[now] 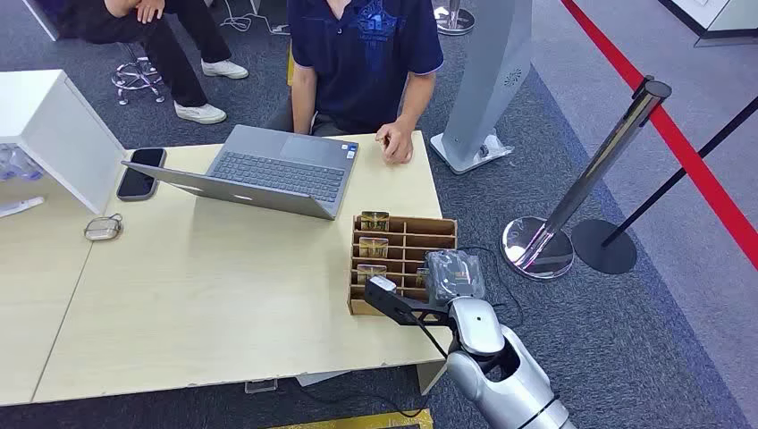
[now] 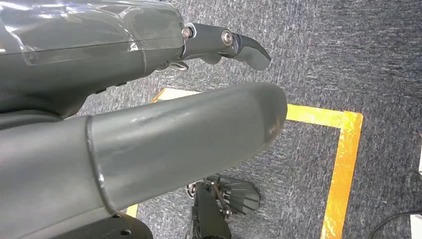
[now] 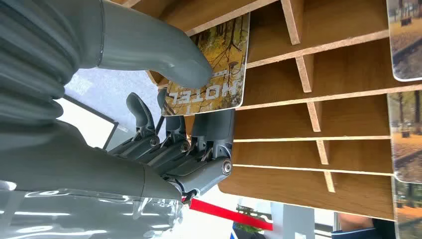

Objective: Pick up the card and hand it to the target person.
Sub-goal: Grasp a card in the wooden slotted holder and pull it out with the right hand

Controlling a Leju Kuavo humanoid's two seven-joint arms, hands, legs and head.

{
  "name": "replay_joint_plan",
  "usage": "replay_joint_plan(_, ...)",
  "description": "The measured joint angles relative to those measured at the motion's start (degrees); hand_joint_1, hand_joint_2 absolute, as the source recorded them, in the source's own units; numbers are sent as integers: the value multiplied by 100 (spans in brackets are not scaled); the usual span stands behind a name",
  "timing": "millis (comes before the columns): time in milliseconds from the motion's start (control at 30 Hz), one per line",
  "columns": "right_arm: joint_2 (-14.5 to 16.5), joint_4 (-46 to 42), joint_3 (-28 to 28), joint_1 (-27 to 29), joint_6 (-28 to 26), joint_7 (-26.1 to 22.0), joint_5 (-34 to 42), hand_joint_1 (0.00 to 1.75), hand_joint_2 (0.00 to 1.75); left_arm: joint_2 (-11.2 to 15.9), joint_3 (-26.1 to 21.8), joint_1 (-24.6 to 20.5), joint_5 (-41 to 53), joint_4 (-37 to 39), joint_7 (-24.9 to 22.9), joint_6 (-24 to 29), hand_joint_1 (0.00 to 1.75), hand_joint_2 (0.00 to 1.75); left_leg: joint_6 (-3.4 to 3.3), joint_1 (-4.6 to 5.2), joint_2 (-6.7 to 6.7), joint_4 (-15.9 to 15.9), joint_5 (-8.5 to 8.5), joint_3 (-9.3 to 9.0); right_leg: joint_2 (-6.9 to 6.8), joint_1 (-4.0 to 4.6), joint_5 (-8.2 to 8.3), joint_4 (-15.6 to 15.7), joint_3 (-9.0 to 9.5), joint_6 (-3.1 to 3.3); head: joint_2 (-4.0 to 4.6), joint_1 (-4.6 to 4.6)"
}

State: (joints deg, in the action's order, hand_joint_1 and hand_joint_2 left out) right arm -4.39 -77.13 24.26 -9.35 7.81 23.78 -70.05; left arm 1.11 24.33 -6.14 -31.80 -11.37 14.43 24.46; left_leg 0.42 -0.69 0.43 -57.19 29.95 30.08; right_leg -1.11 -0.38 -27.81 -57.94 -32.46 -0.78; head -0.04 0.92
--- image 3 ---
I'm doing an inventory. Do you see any person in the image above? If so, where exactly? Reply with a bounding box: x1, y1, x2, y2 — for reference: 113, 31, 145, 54
331, 213, 396, 239

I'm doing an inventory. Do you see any wooden card rack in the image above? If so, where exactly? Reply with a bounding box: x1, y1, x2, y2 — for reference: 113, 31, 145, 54
110, 0, 422, 222

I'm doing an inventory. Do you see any autumn photo card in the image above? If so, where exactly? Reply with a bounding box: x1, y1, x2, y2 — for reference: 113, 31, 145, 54
391, 177, 422, 239
386, 0, 422, 83
387, 90, 422, 184

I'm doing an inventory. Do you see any black framed white panel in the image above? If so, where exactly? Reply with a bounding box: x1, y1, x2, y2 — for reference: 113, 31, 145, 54
56, 95, 119, 151

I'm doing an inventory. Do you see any clear plastic cover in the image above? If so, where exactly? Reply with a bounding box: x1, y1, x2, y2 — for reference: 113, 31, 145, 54
0, 179, 185, 239

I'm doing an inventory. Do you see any ribbed grey right arm sleeve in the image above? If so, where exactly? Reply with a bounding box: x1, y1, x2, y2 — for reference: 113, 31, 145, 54
0, 0, 83, 125

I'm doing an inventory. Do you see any red bar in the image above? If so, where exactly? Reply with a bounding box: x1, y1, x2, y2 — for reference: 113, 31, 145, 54
188, 198, 274, 232

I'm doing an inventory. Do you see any green plant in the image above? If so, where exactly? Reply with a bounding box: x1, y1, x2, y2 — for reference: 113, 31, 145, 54
233, 205, 265, 236

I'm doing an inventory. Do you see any grey white post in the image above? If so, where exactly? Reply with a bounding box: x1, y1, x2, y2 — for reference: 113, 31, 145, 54
270, 202, 316, 239

